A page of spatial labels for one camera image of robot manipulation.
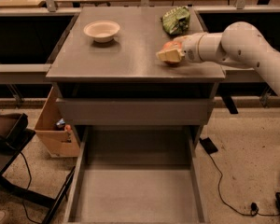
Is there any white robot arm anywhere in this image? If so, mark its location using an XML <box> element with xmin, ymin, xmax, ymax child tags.
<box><xmin>156</xmin><ymin>21</ymin><xmax>280</xmax><ymax>98</ymax></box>

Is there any black power adapter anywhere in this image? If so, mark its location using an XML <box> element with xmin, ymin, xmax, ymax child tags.
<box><xmin>200</xmin><ymin>137</ymin><xmax>218</xmax><ymax>154</ymax></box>

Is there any red apple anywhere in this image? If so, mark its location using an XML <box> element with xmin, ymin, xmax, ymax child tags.
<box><xmin>163</xmin><ymin>41</ymin><xmax>181</xmax><ymax>50</ymax></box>

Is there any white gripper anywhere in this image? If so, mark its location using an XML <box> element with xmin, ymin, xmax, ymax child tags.
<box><xmin>156</xmin><ymin>33</ymin><xmax>204</xmax><ymax>63</ymax></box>

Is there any open grey middle drawer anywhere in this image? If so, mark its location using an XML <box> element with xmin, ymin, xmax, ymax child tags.
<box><xmin>63</xmin><ymin>126</ymin><xmax>209</xmax><ymax>224</ymax></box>

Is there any green chip bag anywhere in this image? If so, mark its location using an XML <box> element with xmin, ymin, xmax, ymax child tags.
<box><xmin>161</xmin><ymin>6</ymin><xmax>190</xmax><ymax>35</ymax></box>

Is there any closed grey upper drawer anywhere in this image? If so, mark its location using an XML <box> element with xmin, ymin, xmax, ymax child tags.
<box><xmin>56</xmin><ymin>98</ymin><xmax>215</xmax><ymax>126</ymax></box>

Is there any black chair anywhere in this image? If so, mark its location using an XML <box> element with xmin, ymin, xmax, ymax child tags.
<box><xmin>0</xmin><ymin>113</ymin><xmax>75</xmax><ymax>224</ymax></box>

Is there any white paper bowl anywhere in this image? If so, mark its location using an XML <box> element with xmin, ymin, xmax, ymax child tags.
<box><xmin>83</xmin><ymin>21</ymin><xmax>120</xmax><ymax>43</ymax></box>

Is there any black cable left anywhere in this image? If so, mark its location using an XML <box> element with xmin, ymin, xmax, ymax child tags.
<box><xmin>19</xmin><ymin>151</ymin><xmax>43</xmax><ymax>224</ymax></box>

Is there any grey drawer cabinet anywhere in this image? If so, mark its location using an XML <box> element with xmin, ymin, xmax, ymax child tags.
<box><xmin>46</xmin><ymin>7</ymin><xmax>225</xmax><ymax>139</ymax></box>

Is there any cardboard box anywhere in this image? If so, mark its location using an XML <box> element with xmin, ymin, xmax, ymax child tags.
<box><xmin>35</xmin><ymin>88</ymin><xmax>80</xmax><ymax>158</ymax></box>

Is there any black floor cable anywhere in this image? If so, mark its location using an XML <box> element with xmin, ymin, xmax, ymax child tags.
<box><xmin>209</xmin><ymin>153</ymin><xmax>280</xmax><ymax>217</ymax></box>

